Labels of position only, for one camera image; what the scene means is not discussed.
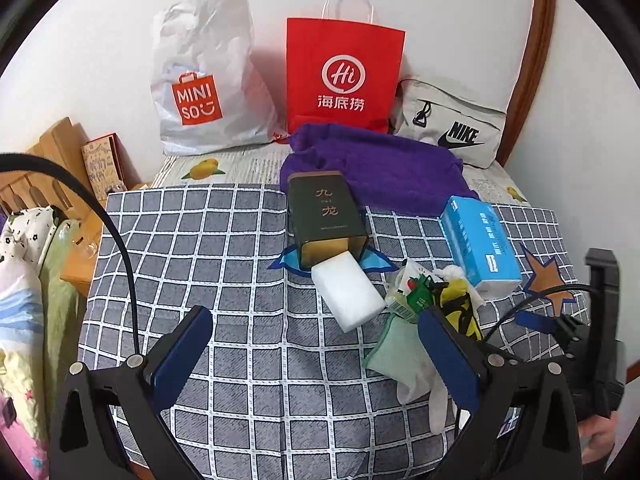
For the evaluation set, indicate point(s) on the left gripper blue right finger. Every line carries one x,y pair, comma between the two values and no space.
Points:
457,358

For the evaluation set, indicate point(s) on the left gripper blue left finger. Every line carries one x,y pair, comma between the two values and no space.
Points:
170,362

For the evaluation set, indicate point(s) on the yellow black pouch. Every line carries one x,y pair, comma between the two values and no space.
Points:
455,302

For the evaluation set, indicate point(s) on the green tissue pack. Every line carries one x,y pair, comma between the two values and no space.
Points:
411,276

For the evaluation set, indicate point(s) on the white sponge block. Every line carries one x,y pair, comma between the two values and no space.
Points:
347,291

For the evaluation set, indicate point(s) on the white tissue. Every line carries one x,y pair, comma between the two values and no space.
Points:
452,272

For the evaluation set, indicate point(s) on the person right hand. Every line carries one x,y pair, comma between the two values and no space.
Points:
599,434

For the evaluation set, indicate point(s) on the mint green cloth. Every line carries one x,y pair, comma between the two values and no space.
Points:
400,355

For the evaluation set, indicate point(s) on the grey checked table cloth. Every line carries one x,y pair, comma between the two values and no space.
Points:
280,391

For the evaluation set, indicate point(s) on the blue tissue box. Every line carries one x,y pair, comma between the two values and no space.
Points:
478,244

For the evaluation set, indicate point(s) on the floral fabric pile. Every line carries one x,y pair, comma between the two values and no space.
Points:
26,238

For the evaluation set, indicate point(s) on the dark green tea box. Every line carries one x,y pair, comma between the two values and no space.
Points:
325,218

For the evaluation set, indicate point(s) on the purple fleece towel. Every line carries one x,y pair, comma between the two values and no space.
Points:
384,172

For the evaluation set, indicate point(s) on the patterned small book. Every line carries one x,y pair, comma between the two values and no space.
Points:
102,166

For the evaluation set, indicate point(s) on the beige Nike pouch bag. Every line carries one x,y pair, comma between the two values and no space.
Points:
429,114

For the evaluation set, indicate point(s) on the white Miniso plastic bag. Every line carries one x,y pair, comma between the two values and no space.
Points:
205,88

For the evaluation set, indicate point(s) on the red Haidilao paper bag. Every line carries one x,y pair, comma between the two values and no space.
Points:
341,71

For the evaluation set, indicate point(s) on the wooden door frame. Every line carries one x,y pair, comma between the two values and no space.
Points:
532,66

